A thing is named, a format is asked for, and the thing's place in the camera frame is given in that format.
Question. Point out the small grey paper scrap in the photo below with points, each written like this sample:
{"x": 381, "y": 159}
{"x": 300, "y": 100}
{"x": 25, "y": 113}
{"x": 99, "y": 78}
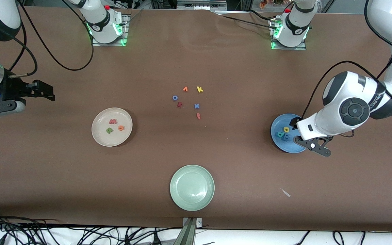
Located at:
{"x": 286, "y": 193}

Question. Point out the metal table edge bracket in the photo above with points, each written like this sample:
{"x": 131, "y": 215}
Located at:
{"x": 189, "y": 234}

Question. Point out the green foam letter u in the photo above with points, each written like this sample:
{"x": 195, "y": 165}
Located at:
{"x": 111, "y": 131}

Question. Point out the dark red foam letter h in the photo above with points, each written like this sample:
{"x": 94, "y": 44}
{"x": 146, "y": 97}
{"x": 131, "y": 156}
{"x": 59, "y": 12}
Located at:
{"x": 179, "y": 104}

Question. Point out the grey metal box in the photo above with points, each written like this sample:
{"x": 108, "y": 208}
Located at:
{"x": 199, "y": 4}

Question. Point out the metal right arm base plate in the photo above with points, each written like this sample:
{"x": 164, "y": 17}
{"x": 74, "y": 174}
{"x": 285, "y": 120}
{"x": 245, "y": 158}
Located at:
{"x": 109, "y": 44}

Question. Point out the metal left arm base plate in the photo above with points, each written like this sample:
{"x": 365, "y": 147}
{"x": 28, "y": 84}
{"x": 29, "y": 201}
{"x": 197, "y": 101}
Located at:
{"x": 288, "y": 48}

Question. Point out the pale green round plate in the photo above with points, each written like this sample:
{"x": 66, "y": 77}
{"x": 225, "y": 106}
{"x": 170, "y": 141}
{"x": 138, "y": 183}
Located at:
{"x": 192, "y": 188}

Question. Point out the orange brown object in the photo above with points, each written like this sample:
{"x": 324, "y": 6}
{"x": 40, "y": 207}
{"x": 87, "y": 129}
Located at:
{"x": 263, "y": 4}

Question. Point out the brown table mat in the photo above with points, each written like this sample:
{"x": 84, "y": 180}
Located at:
{"x": 46, "y": 170}

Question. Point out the blue round plate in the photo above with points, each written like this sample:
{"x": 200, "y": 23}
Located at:
{"x": 279, "y": 144}

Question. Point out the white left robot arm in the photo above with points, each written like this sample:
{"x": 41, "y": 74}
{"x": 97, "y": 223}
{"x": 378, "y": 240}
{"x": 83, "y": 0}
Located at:
{"x": 345, "y": 102}

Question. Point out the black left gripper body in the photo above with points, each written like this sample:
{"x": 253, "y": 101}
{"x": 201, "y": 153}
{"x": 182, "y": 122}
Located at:
{"x": 295, "y": 123}

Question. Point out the purple-blue foam letter E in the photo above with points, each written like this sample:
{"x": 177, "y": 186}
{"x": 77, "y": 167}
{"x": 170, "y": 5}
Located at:
{"x": 288, "y": 137}

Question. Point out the pink foam letter w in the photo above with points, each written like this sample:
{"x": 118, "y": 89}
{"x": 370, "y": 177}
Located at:
{"x": 113, "y": 121}

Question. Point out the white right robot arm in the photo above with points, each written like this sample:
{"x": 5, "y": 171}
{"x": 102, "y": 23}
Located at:
{"x": 104, "y": 23}

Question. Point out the beige round plate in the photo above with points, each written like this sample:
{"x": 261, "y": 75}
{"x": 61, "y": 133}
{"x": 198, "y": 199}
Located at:
{"x": 104, "y": 136}

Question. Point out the yellow foam letter k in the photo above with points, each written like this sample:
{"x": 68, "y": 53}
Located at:
{"x": 199, "y": 89}

